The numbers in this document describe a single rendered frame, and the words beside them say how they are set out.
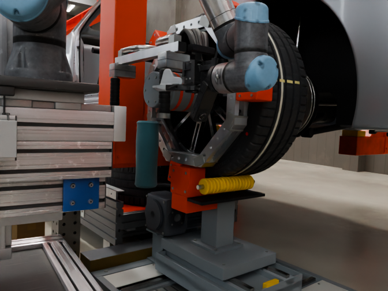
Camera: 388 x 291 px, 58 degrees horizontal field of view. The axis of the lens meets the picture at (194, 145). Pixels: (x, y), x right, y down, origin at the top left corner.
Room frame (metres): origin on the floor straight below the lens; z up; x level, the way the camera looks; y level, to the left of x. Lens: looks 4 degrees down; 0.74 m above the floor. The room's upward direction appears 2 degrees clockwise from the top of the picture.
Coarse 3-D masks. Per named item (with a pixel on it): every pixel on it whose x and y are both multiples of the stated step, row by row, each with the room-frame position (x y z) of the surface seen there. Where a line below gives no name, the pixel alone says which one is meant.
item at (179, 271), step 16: (160, 256) 1.48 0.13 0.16; (176, 256) 1.48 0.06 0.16; (176, 272) 1.39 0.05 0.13; (192, 272) 1.37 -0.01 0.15; (256, 272) 1.39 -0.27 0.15; (272, 272) 1.35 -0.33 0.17; (288, 272) 1.39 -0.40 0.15; (192, 288) 1.31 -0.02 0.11; (208, 288) 1.23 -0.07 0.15; (224, 288) 1.24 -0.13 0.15; (240, 288) 1.20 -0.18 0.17; (256, 288) 1.25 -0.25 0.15; (272, 288) 1.23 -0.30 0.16; (288, 288) 1.29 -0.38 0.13
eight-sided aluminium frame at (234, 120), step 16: (176, 32) 1.40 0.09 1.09; (208, 32) 1.25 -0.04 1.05; (240, 112) 1.19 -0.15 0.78; (160, 128) 1.50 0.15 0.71; (224, 128) 1.18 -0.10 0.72; (240, 128) 1.17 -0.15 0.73; (160, 144) 1.47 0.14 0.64; (176, 144) 1.48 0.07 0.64; (208, 144) 1.23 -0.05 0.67; (224, 144) 1.23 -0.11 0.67; (176, 160) 1.38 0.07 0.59; (192, 160) 1.30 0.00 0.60; (208, 160) 1.24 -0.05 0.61
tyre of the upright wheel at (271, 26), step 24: (288, 48) 1.27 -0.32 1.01; (288, 72) 1.22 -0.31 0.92; (288, 96) 1.21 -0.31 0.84; (264, 120) 1.16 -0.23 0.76; (288, 120) 1.25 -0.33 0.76; (240, 144) 1.22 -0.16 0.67; (264, 144) 1.22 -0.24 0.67; (288, 144) 1.30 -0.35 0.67; (216, 168) 1.32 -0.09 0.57; (240, 168) 1.27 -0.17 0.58; (264, 168) 1.38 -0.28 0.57
